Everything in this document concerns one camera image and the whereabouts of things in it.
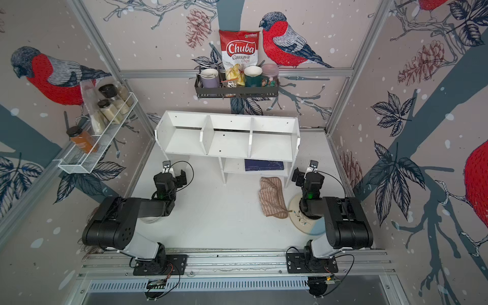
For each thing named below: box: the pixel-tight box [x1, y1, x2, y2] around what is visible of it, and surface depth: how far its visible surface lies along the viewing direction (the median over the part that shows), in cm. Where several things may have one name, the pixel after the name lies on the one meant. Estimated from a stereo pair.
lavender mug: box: [200, 67, 219, 89], surface depth 85 cm
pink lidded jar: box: [261, 62, 280, 88], surface depth 87 cm
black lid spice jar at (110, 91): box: [98, 83, 131, 116], surface depth 81 cm
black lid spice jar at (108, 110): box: [97, 99, 124, 125], surface depth 78 cm
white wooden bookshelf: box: [154, 110, 301, 189], surface depth 83 cm
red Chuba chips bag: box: [218, 29, 260, 70], surface depth 81 cm
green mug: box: [244, 65, 264, 88], surface depth 85 cm
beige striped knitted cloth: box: [258, 176, 289, 220], surface depth 92 cm
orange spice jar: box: [66, 125, 99, 154], surface depth 68 cm
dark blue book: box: [244, 158, 285, 172], surface depth 89 cm
